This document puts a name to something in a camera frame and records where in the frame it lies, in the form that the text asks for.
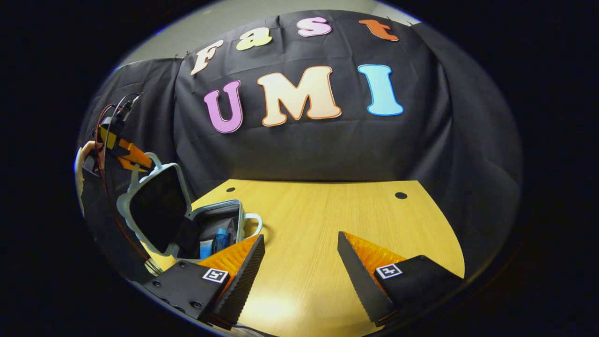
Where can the white skin care tube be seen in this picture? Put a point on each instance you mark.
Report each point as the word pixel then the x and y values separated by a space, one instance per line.
pixel 206 249

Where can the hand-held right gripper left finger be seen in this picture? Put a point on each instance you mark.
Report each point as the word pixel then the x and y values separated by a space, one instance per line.
pixel 245 276

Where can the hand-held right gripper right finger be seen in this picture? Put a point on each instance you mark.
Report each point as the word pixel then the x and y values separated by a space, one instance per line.
pixel 358 276

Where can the blue skin care bottle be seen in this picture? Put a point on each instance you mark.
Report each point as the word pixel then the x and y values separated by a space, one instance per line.
pixel 221 241

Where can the black backdrop cloth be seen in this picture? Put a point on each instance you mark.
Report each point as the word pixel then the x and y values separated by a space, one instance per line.
pixel 327 140

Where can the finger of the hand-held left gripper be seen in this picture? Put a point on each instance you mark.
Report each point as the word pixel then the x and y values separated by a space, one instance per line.
pixel 133 154

